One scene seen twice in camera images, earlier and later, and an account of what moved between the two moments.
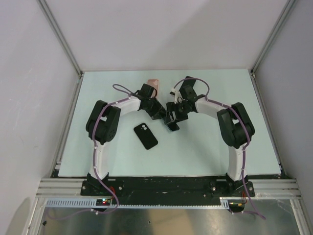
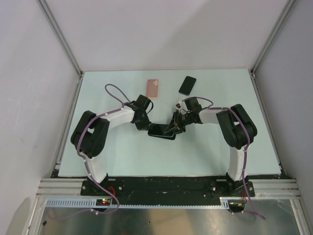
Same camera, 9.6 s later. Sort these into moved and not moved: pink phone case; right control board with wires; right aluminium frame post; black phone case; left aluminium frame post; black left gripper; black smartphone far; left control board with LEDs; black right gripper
Moved: black right gripper; black left gripper; black phone case
Not moved: black smartphone far; right aluminium frame post; left control board with LEDs; right control board with wires; left aluminium frame post; pink phone case
